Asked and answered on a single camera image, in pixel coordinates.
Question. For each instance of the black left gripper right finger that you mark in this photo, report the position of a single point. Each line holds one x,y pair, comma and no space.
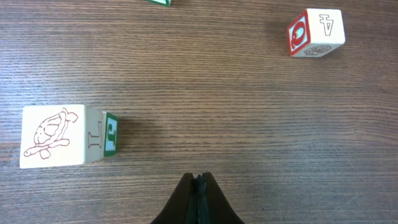
219,209

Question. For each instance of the blue P letter block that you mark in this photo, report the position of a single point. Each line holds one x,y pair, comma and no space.
61,135

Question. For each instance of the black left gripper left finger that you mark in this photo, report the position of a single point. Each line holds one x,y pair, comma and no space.
176,209

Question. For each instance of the green V block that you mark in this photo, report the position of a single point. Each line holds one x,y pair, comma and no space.
162,2

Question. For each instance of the plain block red side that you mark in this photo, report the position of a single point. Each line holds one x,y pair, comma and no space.
316,32

